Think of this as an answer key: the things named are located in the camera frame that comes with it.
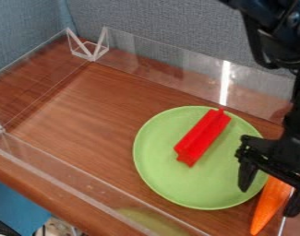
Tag orange toy carrot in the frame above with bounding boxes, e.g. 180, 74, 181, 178
249, 176, 292, 236

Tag red plastic block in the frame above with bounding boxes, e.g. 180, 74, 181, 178
174, 109, 230, 167

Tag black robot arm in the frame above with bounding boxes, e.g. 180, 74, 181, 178
218, 0, 300, 218

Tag green plate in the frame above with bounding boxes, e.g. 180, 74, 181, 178
133, 106, 268, 210

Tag clear acrylic enclosure wall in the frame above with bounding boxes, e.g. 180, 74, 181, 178
0, 29, 300, 236

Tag clear acrylic corner bracket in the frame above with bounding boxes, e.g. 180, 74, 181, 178
66, 27, 109, 62

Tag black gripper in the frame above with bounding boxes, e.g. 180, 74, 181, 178
234, 135, 300, 218

